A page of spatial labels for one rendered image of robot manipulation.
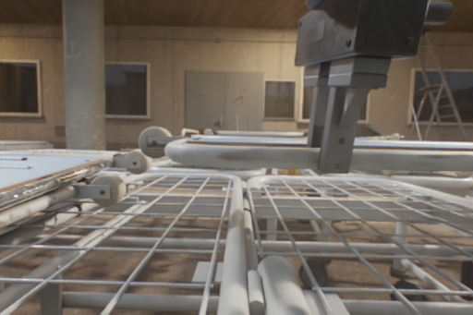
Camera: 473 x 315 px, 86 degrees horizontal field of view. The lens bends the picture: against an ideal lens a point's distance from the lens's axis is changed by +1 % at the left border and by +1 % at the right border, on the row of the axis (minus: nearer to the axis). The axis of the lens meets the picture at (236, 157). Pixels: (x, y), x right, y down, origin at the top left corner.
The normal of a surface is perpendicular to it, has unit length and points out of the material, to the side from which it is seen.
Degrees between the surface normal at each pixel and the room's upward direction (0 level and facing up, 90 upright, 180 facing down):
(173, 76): 90
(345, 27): 90
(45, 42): 90
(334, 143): 101
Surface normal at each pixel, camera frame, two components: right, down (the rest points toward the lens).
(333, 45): -0.99, -0.02
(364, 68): 0.10, 0.27
